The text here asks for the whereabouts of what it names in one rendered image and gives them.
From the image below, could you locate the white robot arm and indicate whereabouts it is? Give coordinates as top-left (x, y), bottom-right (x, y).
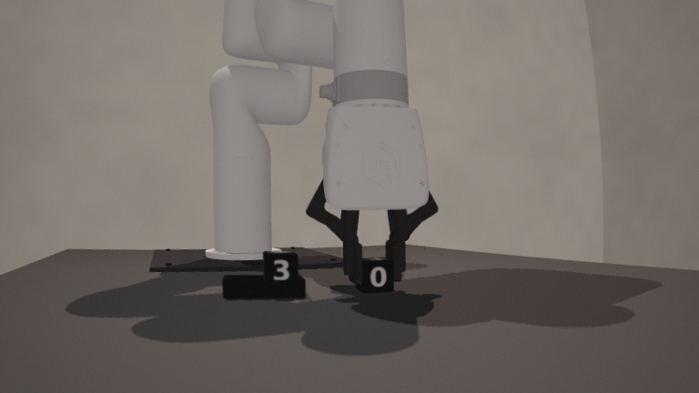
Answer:
top-left (206, 0), bottom-right (409, 260)

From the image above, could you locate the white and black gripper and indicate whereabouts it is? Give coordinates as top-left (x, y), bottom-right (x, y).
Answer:
top-left (306, 99), bottom-right (439, 284)

